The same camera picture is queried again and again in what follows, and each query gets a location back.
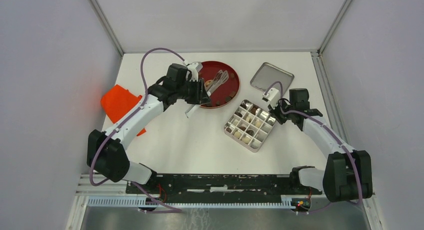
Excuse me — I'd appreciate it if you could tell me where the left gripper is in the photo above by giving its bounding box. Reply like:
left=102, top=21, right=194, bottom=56
left=176, top=78, right=212, bottom=105

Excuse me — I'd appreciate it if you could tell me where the metal tongs white handle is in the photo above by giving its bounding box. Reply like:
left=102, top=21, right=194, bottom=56
left=185, top=70, right=229, bottom=118

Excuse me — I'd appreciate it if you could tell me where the pink compartment box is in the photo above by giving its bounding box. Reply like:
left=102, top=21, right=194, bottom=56
left=223, top=99, right=277, bottom=153

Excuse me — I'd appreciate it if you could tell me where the silver tin lid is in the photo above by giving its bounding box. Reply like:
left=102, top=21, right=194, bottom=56
left=250, top=62, right=295, bottom=95

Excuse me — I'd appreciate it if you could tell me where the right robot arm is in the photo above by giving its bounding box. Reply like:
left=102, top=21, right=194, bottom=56
left=263, top=88, right=374, bottom=203

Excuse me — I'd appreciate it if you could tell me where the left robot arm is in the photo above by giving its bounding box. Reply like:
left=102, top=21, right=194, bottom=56
left=86, top=62, right=211, bottom=194

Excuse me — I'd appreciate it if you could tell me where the red round tray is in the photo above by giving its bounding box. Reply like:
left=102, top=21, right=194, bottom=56
left=199, top=61, right=241, bottom=109

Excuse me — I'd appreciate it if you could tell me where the orange cloth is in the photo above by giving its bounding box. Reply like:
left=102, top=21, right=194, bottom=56
left=100, top=85, right=143, bottom=123

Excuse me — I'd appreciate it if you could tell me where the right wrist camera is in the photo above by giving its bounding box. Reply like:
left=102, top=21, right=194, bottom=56
left=262, top=88, right=282, bottom=109

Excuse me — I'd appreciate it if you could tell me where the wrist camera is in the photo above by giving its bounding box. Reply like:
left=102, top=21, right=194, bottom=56
left=262, top=88, right=282, bottom=109
left=183, top=60, right=203, bottom=81

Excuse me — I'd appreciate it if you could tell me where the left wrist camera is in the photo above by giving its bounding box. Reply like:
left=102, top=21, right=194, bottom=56
left=183, top=60, right=203, bottom=81

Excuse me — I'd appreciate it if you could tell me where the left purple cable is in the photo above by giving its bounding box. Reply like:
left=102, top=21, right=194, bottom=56
left=89, top=47, right=190, bottom=187

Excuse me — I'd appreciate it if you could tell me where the purple cable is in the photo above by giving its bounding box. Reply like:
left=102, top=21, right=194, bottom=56
left=89, top=47, right=190, bottom=187
left=264, top=81, right=365, bottom=214

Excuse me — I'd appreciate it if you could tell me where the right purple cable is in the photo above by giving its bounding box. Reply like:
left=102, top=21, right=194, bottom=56
left=264, top=81, right=365, bottom=214

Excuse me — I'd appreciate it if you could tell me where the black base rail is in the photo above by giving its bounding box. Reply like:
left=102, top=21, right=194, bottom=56
left=141, top=173, right=323, bottom=203

